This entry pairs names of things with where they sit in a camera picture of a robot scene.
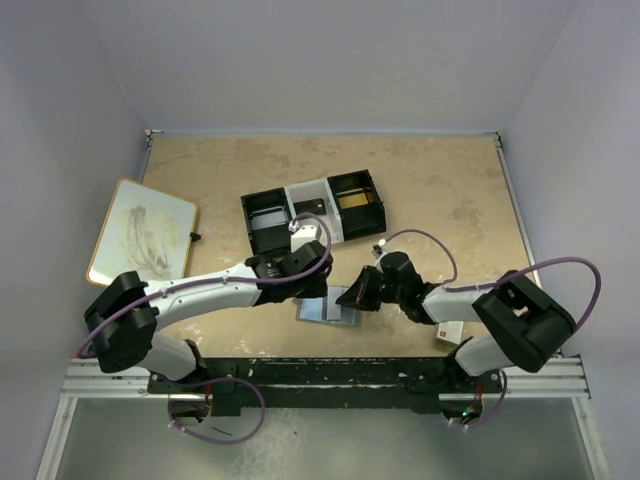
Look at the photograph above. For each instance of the silver card in tray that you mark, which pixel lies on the silver card in tray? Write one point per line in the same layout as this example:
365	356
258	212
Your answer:
269	217

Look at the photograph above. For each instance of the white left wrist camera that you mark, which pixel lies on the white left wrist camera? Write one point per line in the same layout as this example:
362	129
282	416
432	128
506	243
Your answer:
300	234

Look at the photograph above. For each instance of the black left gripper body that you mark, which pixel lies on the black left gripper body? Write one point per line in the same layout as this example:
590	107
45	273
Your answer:
312	289

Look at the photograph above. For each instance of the gold card in tray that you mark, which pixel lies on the gold card in tray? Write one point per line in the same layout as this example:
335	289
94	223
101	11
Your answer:
354	199

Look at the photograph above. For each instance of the aluminium frame rail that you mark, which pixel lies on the aluminium frame rail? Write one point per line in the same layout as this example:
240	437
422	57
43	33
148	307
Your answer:
563	378

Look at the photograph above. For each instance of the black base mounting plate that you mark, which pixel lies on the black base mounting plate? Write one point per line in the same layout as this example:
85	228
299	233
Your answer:
409	383

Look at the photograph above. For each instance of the black card in tray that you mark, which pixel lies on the black card in tray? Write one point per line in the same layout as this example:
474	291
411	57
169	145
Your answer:
309	208

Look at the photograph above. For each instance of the wood-framed whiteboard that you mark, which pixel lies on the wood-framed whiteboard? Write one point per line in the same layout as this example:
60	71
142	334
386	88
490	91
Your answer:
146	231

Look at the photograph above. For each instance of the grey card holder wallet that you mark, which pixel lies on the grey card holder wallet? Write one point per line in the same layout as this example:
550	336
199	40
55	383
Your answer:
325	310

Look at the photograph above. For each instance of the small white red box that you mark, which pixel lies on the small white red box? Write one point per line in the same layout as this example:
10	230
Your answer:
450	333

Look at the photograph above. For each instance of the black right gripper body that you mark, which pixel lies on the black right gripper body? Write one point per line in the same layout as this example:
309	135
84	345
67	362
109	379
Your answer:
374	289

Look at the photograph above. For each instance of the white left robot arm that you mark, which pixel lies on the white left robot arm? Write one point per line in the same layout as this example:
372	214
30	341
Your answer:
126	319

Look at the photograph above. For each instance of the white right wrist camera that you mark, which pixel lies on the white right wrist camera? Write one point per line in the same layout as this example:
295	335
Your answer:
379	248

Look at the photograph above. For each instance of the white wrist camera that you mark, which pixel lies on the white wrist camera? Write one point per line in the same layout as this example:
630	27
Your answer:
379	248
300	234

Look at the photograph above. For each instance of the three-compartment card tray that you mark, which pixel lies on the three-compartment card tray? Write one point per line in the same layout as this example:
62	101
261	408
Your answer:
344	225

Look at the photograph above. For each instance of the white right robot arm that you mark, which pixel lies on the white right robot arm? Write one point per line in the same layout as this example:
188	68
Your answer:
525	325

